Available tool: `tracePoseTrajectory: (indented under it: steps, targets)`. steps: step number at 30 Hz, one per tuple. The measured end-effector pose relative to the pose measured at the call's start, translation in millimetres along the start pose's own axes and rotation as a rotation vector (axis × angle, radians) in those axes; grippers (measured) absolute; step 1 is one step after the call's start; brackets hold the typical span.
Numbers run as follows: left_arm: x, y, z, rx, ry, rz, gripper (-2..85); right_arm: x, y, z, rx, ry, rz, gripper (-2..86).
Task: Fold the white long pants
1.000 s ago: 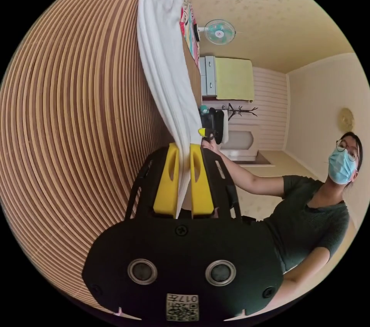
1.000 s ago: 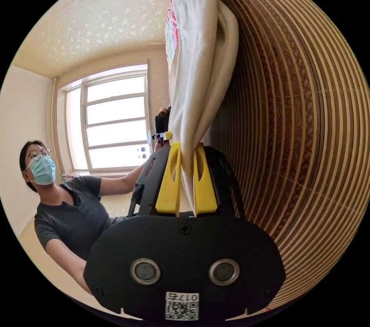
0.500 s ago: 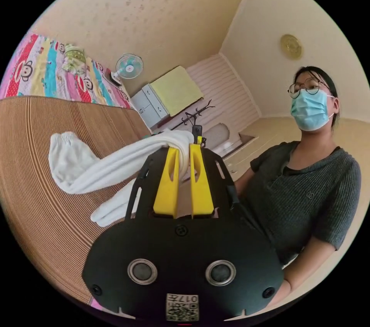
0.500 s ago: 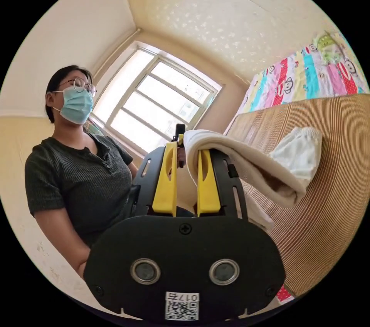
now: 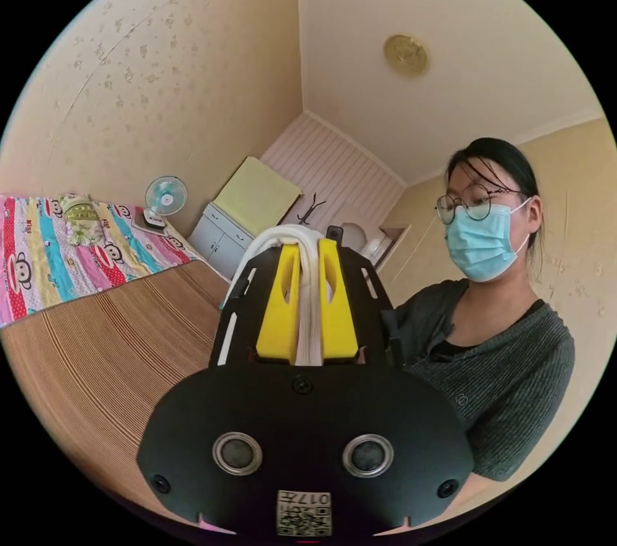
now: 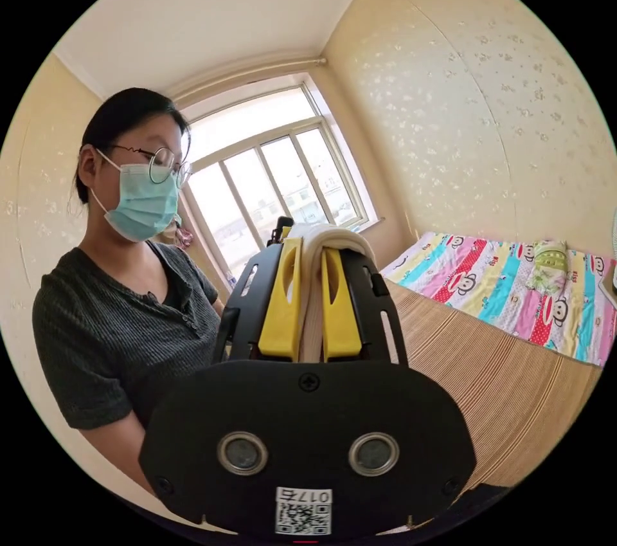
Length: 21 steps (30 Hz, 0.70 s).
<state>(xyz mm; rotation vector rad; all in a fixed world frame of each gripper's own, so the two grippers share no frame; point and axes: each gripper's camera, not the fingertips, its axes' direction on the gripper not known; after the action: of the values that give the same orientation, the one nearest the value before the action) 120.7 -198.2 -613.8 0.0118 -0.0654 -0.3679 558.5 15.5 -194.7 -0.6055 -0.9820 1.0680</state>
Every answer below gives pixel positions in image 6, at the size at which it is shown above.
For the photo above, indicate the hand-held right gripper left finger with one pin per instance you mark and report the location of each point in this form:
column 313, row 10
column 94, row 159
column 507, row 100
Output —
column 279, row 305

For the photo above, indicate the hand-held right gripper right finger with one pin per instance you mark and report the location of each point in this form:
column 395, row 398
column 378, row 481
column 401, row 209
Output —
column 341, row 319

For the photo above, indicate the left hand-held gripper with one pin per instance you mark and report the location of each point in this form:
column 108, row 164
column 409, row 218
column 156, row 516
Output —
column 280, row 224

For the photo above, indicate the white long pants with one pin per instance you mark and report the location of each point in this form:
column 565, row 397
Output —
column 332, row 237

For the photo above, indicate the person's right forearm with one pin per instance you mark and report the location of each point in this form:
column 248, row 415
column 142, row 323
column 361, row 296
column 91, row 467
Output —
column 113, row 454

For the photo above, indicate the window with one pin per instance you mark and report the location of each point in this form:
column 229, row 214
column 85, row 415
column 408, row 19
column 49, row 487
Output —
column 270, row 179

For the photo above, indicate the bed with woven mat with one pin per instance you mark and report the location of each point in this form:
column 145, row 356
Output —
column 482, row 391

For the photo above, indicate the person's body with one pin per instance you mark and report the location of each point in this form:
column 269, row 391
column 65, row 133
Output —
column 120, row 314

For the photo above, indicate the green floral pillow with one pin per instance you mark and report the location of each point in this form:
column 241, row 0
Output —
column 548, row 266

